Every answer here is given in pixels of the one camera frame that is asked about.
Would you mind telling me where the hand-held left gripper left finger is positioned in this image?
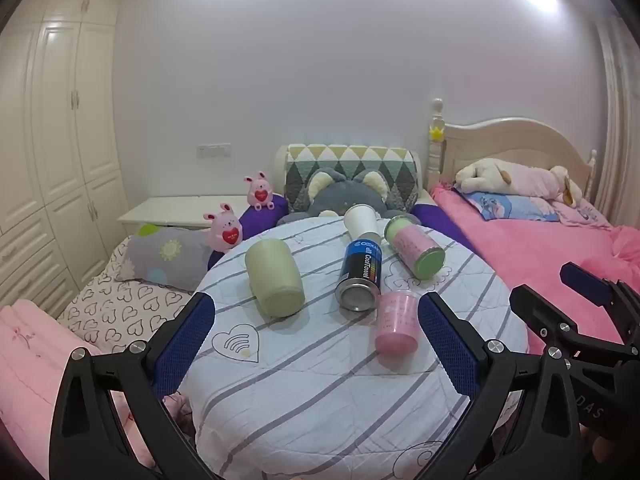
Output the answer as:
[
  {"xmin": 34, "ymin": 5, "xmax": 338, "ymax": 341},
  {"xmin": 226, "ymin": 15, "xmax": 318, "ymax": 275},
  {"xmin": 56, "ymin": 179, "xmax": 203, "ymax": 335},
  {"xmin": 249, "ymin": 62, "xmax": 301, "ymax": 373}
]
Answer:
[{"xmin": 49, "ymin": 291, "xmax": 217, "ymax": 480}]

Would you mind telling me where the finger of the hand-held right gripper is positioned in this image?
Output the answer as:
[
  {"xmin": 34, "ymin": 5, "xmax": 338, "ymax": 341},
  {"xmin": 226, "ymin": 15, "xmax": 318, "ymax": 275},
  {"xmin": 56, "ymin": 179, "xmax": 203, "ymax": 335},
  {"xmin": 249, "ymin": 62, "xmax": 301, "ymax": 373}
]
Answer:
[
  {"xmin": 559, "ymin": 261, "xmax": 640, "ymax": 347},
  {"xmin": 509, "ymin": 284, "xmax": 627, "ymax": 362}
]

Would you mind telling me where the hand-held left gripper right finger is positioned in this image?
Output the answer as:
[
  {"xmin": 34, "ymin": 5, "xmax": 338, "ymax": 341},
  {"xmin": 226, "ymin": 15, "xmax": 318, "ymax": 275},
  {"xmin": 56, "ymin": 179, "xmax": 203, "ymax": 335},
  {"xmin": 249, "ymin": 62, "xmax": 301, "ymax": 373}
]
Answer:
[{"xmin": 417, "ymin": 290, "xmax": 587, "ymax": 480}]

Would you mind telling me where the pink and green cup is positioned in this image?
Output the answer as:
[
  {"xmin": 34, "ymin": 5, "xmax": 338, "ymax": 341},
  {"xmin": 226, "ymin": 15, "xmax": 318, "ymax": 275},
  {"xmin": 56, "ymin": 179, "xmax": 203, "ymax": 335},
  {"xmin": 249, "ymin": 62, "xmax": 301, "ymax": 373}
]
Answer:
[{"xmin": 383, "ymin": 214, "xmax": 446, "ymax": 281}]

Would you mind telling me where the pale green cup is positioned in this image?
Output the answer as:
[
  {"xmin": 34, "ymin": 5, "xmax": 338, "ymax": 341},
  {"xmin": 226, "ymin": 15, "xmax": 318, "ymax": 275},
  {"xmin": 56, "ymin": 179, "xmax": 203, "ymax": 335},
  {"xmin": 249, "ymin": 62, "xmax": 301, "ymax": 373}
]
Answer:
[{"xmin": 244, "ymin": 238, "xmax": 306, "ymax": 319}]

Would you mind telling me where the white paper cup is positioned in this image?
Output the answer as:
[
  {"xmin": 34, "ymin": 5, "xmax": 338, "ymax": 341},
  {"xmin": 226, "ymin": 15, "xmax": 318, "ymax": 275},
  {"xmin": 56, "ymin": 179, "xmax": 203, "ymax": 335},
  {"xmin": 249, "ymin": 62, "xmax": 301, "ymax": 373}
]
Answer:
[{"xmin": 343, "ymin": 204, "xmax": 384, "ymax": 249}]

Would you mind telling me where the pink cartoon pillow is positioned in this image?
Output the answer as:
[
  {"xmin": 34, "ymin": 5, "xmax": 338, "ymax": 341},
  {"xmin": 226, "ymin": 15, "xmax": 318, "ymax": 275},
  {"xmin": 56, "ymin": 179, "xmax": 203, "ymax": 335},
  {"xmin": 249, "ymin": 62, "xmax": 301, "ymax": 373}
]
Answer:
[{"xmin": 549, "ymin": 199, "xmax": 614, "ymax": 231}]

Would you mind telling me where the pink bed sheet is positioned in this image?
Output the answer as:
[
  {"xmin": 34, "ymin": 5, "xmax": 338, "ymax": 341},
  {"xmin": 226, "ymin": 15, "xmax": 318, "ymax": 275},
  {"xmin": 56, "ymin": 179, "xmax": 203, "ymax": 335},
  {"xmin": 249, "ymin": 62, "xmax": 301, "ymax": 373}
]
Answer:
[{"xmin": 430, "ymin": 182, "xmax": 640, "ymax": 358}]

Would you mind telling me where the heart print blanket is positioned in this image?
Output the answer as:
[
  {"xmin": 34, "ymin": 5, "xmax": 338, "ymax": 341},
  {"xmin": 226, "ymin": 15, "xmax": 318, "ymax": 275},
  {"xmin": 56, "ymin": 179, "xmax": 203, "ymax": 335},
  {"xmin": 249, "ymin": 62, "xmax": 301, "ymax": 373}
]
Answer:
[{"xmin": 56, "ymin": 239, "xmax": 202, "ymax": 357}]

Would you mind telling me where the grey flower pillow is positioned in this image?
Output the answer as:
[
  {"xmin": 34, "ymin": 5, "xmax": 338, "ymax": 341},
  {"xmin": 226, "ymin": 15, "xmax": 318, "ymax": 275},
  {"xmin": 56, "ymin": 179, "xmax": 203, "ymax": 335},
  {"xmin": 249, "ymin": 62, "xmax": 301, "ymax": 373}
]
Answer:
[{"xmin": 118, "ymin": 224, "xmax": 217, "ymax": 294}]

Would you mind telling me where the blue spray can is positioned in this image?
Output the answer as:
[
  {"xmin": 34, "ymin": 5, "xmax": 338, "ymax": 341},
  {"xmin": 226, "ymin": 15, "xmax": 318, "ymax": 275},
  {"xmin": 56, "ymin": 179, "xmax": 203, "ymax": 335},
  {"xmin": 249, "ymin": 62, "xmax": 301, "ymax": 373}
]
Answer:
[{"xmin": 334, "ymin": 240, "xmax": 384, "ymax": 311}]

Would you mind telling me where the pink plush toy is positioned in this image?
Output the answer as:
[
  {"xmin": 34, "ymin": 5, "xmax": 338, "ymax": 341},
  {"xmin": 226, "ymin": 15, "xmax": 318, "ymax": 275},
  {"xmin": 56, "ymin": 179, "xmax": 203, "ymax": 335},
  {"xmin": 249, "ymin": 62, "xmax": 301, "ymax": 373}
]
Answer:
[{"xmin": 500, "ymin": 162, "xmax": 584, "ymax": 206}]

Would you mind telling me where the pink rabbit toy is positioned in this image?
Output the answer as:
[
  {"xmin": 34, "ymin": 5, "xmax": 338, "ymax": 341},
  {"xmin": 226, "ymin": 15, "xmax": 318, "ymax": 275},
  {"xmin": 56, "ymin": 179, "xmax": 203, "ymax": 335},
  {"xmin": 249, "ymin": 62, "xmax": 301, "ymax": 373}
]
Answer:
[
  {"xmin": 202, "ymin": 203, "xmax": 245, "ymax": 254},
  {"xmin": 243, "ymin": 171, "xmax": 276, "ymax": 211}
]

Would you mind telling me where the blue cartoon pillow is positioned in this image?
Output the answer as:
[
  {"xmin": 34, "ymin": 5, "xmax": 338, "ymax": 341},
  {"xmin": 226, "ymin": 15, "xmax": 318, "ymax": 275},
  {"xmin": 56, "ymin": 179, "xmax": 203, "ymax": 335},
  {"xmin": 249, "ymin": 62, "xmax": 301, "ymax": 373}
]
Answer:
[{"xmin": 462, "ymin": 189, "xmax": 562, "ymax": 222}]

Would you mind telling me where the white bedside table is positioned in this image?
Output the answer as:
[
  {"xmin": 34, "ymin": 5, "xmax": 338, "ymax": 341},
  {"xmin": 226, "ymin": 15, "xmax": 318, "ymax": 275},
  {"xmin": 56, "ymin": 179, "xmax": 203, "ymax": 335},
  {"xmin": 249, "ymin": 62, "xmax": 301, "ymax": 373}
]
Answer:
[{"xmin": 117, "ymin": 195, "xmax": 251, "ymax": 231}]

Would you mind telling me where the white plush dog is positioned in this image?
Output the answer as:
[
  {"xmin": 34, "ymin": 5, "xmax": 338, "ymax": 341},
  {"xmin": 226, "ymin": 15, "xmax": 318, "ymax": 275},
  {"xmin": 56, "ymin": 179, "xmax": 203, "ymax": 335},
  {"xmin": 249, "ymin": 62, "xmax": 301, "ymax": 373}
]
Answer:
[{"xmin": 453, "ymin": 158, "xmax": 514, "ymax": 194}]

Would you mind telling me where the pale curtain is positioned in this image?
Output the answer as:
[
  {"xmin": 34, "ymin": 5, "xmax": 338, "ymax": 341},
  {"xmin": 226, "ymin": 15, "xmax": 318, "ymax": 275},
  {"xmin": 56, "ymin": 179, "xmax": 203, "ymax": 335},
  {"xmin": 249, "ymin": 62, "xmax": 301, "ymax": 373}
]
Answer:
[{"xmin": 594, "ymin": 12, "xmax": 640, "ymax": 243}]

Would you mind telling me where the white wooden headboard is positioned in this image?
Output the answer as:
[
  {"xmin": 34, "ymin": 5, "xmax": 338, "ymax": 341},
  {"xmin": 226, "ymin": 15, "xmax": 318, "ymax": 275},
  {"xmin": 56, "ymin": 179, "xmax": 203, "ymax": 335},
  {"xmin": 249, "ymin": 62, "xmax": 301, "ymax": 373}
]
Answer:
[{"xmin": 428, "ymin": 97, "xmax": 599, "ymax": 197}]

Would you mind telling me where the pink folded blanket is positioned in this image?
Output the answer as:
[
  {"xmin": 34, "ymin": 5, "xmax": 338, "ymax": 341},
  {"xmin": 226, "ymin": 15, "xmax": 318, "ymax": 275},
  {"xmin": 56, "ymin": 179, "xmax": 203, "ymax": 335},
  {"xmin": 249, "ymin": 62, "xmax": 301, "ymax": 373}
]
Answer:
[{"xmin": 0, "ymin": 298, "xmax": 192, "ymax": 472}]

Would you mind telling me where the grey cat plush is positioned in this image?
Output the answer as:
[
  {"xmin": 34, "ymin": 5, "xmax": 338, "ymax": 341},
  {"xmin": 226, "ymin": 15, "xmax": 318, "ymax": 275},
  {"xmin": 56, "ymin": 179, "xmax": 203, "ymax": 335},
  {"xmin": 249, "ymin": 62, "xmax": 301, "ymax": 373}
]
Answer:
[{"xmin": 276, "ymin": 167, "xmax": 424, "ymax": 226}]

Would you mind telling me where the triangle pattern cushion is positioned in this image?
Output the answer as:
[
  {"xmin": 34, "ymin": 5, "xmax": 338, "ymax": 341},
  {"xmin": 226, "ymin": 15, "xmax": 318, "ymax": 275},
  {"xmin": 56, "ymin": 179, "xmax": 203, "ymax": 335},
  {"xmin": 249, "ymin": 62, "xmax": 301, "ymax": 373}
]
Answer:
[{"xmin": 281, "ymin": 143, "xmax": 421, "ymax": 212}]

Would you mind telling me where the cream wardrobe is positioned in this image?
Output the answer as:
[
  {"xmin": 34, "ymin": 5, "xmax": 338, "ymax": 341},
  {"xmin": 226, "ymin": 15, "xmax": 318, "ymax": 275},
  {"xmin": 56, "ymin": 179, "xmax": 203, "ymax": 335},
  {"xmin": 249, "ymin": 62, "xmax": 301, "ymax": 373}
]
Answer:
[{"xmin": 0, "ymin": 0, "xmax": 132, "ymax": 322}]

